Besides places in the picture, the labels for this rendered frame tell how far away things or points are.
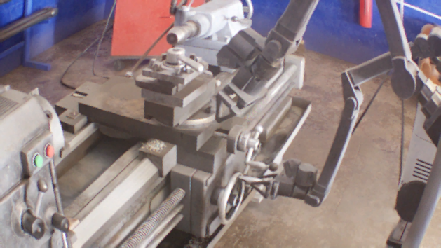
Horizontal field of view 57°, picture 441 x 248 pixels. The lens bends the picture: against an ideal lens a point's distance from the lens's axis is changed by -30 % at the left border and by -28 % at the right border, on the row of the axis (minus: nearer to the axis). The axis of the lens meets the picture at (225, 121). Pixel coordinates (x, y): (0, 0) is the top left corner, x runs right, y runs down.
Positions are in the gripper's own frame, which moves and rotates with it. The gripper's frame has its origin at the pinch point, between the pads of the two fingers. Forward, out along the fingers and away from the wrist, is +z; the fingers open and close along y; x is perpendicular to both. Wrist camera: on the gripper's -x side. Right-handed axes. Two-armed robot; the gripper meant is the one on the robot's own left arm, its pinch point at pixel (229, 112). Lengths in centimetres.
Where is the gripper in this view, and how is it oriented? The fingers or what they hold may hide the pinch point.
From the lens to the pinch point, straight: 139.0
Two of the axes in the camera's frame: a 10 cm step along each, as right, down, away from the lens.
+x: 6.9, 7.0, -1.7
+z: -4.9, 6.3, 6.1
